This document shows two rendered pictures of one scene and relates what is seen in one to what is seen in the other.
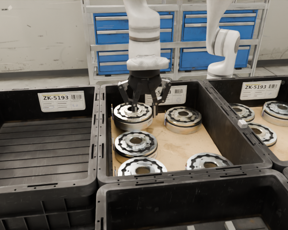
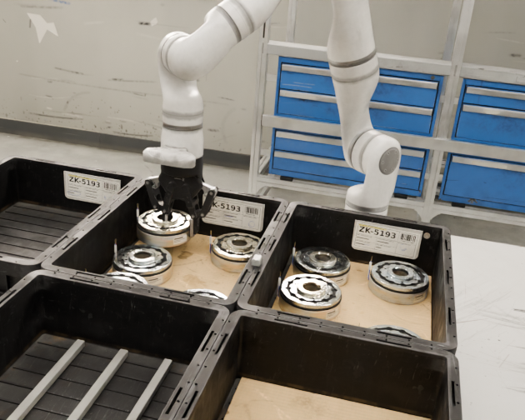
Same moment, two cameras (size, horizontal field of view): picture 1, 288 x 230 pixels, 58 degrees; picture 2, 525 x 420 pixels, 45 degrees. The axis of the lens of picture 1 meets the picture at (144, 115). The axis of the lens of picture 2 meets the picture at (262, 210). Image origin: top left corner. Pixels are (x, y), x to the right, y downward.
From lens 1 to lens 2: 0.64 m
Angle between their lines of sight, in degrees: 18
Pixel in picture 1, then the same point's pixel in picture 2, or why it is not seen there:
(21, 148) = (17, 234)
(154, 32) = (186, 120)
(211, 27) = (344, 124)
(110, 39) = (303, 108)
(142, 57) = (167, 148)
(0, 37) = (126, 71)
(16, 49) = (147, 97)
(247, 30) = not seen: outside the picture
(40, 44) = not seen: hidden behind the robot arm
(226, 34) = (370, 140)
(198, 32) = (492, 127)
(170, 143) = (196, 275)
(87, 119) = not seen: hidden behind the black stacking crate
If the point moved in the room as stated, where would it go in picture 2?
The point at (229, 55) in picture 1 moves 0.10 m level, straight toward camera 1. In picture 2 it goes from (369, 176) to (342, 187)
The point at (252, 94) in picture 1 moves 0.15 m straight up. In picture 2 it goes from (372, 242) to (384, 168)
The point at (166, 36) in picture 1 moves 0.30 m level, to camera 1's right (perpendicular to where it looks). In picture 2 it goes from (418, 122) to (489, 134)
